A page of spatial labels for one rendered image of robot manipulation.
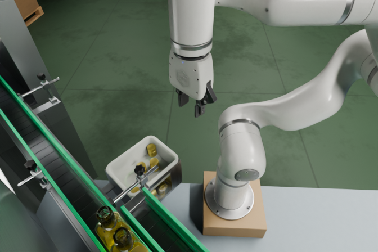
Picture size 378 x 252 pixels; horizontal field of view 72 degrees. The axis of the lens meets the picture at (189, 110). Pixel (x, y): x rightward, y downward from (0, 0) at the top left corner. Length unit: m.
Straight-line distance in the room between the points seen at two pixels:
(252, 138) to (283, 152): 1.66
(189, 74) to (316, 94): 0.31
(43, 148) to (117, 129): 1.47
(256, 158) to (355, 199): 0.74
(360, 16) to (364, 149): 2.19
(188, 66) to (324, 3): 0.26
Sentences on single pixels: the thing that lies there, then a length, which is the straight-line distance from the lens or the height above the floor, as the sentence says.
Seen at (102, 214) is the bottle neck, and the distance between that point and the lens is 0.57.
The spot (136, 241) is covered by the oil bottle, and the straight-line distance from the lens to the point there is 0.58.
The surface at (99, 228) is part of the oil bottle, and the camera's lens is 0.60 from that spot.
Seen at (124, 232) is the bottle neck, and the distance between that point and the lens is 0.54.
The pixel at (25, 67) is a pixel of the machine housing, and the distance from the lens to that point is 1.41.
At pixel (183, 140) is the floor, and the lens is 2.32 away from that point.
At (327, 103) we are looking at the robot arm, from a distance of 0.68.
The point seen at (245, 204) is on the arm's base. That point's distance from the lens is 1.07.
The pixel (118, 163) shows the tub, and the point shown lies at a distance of 1.01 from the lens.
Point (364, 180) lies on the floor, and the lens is 2.47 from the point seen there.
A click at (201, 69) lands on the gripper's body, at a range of 0.52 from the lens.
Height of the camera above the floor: 1.79
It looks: 44 degrees down
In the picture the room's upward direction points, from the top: 1 degrees counter-clockwise
